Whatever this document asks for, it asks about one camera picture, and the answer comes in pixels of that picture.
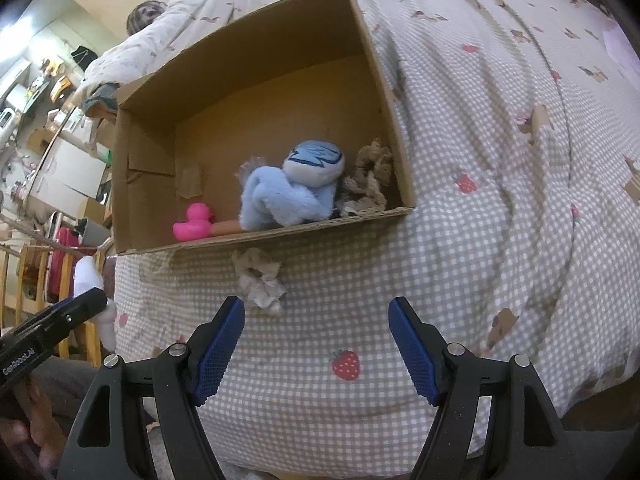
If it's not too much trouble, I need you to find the white low cabinet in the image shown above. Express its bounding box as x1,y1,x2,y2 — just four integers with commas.
30,135,108,211

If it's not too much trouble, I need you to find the lace hair tie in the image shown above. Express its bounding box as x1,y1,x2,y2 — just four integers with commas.
334,170,391,218

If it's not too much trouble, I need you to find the white printed duvet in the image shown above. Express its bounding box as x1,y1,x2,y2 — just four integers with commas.
82,0,236,106

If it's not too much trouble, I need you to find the cream scrunchie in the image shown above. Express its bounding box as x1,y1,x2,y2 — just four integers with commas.
356,140,395,181
231,247,287,317

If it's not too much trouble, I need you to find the brown cardboard box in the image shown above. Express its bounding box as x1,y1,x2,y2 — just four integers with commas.
110,0,417,256

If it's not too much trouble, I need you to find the grey furry plush toy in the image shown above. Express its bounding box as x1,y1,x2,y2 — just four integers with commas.
126,1,168,36

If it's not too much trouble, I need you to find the pink cloth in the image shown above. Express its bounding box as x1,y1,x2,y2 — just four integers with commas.
602,25,638,81

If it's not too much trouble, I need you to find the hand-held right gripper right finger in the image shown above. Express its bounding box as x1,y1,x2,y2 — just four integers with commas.
388,296,576,480

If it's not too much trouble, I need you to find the blue plush toy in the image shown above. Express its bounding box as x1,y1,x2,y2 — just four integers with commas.
235,140,347,231

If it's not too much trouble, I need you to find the red suitcase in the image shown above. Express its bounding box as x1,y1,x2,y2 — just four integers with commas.
47,227,83,306

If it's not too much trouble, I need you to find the pink rubber duck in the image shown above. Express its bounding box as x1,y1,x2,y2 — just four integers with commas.
172,202,217,242

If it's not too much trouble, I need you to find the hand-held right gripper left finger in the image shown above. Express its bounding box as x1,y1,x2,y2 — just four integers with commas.
55,295,247,480

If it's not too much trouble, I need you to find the person's left hand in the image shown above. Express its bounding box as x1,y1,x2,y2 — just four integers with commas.
0,375,66,480

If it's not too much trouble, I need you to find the black hanging garment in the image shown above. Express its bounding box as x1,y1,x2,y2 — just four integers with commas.
70,46,98,68

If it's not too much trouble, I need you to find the dark grey cloth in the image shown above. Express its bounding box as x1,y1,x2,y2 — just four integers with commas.
550,410,640,480

